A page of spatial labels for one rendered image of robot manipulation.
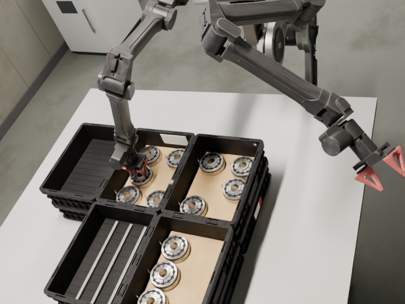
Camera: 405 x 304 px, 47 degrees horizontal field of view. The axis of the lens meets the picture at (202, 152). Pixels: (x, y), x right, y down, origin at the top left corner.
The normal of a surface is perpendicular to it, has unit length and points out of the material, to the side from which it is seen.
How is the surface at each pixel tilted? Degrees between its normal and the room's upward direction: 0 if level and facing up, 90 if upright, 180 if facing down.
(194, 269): 0
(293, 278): 0
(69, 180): 0
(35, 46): 90
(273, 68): 38
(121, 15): 90
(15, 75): 90
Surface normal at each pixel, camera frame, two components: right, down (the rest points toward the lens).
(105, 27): 0.89, 0.14
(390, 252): -0.25, -0.64
